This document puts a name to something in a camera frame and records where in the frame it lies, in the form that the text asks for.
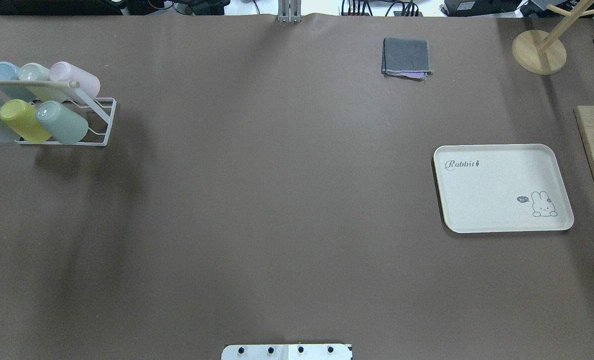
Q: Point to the white wire cup rack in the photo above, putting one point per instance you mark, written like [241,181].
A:
[104,108]

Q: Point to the blue plastic cup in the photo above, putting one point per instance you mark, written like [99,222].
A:
[9,72]

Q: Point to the yellow plastic cup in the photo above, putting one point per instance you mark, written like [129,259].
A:
[20,117]

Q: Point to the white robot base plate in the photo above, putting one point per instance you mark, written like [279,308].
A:
[297,351]

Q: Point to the cream plastic cup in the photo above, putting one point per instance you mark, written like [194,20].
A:
[37,72]

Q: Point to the green plastic cup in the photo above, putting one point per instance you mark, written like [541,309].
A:
[64,125]

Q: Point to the white rabbit tray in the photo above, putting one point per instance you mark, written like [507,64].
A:
[501,188]

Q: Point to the pink plastic cup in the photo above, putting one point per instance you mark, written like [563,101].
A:
[64,71]

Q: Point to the wooden mug tree stand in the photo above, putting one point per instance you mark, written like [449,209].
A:
[542,52]

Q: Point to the folded grey cloth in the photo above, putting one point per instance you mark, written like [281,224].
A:
[408,58]

